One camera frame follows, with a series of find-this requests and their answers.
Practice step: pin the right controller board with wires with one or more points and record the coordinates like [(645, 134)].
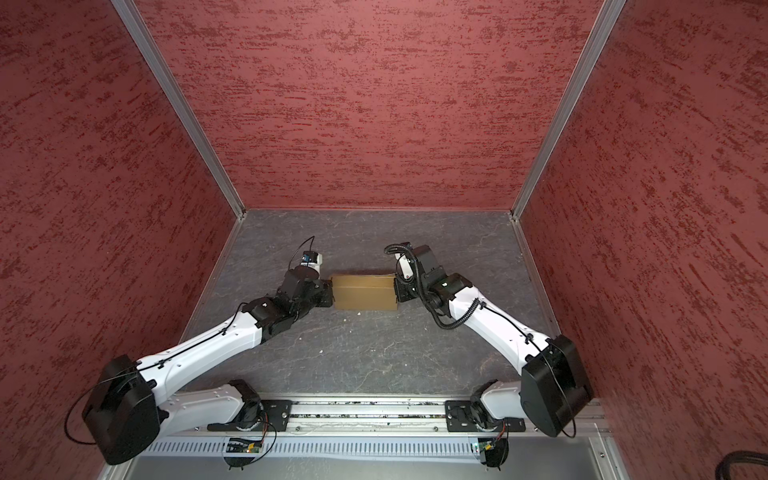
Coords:
[(493, 452)]

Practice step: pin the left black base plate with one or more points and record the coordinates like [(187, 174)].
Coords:
[(251, 419)]

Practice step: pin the left controller board with wires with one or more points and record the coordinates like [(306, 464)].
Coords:
[(242, 452)]

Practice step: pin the controller board with wires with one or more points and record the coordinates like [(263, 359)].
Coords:
[(242, 452), (493, 452)]

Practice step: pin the white slotted cable duct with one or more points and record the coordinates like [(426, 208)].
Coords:
[(439, 449)]

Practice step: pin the brown cardboard box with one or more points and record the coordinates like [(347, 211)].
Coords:
[(364, 292)]

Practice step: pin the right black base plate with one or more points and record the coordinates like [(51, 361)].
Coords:
[(462, 415)]

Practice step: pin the aluminium corner post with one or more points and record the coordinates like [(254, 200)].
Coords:
[(134, 23), (604, 23)]

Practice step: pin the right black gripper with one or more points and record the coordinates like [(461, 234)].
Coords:
[(402, 290)]

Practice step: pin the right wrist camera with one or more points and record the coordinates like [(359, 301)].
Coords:
[(404, 267)]

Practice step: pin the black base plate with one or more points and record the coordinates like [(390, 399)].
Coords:
[(251, 419), (462, 415)]

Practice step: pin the right aluminium corner post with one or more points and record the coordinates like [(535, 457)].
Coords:
[(604, 23)]

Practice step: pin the aluminium front rail frame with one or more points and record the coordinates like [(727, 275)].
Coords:
[(586, 450)]

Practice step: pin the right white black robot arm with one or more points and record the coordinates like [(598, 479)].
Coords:
[(553, 386)]

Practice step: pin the left aluminium corner post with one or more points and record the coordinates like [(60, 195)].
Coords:
[(134, 23)]

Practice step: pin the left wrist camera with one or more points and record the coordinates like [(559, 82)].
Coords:
[(311, 259)]

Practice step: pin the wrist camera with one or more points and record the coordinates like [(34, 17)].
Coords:
[(311, 259), (404, 267)]

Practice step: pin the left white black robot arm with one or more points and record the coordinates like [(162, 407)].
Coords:
[(136, 402)]

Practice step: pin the black cable bundle corner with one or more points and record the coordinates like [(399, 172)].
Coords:
[(739, 457)]

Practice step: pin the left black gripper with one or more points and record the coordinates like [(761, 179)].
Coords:
[(326, 289)]

